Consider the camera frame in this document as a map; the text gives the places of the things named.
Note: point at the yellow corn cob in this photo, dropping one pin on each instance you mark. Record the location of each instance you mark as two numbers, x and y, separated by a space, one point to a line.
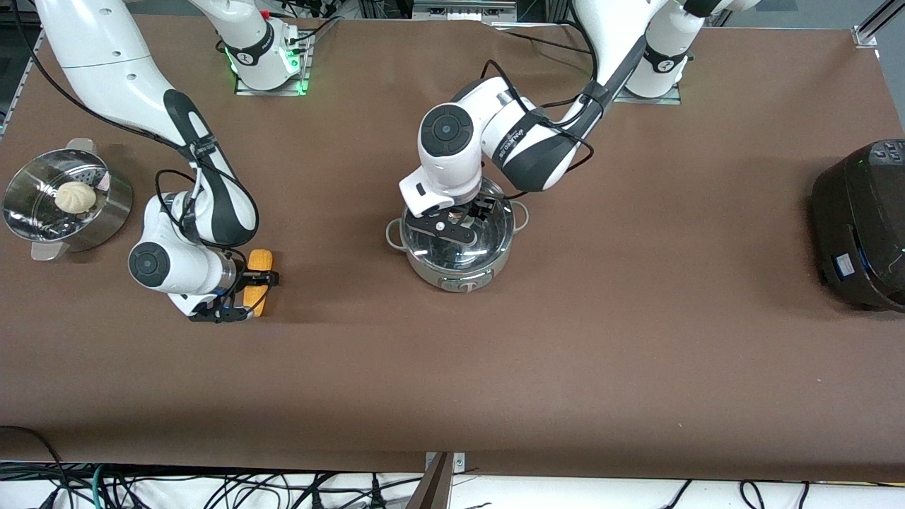
259 260

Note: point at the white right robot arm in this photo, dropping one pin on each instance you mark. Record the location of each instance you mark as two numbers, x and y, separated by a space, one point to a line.
113 63

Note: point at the glass pot lid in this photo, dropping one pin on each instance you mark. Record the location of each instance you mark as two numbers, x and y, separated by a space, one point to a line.
431 251

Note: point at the metal table edge bracket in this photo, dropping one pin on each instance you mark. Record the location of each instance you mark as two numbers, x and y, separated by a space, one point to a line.
442 466

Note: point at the steel pot with glass lid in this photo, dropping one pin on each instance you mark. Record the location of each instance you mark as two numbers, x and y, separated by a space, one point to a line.
459 279

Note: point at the stainless steel steamer pot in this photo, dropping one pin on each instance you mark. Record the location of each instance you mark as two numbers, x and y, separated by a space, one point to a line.
42 212

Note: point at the white steamed bun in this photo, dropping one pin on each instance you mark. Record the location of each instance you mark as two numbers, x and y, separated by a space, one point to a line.
76 197

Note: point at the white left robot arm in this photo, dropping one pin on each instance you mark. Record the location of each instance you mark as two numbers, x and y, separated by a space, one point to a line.
537 145

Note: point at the aluminium frame corner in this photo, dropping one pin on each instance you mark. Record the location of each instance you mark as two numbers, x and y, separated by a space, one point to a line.
873 28

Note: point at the black rice cooker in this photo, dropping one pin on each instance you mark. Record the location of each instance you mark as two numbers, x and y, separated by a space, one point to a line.
866 226

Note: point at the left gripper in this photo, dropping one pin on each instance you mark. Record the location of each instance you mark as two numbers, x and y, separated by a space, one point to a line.
481 209

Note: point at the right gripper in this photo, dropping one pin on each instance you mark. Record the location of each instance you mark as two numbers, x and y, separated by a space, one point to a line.
242 281

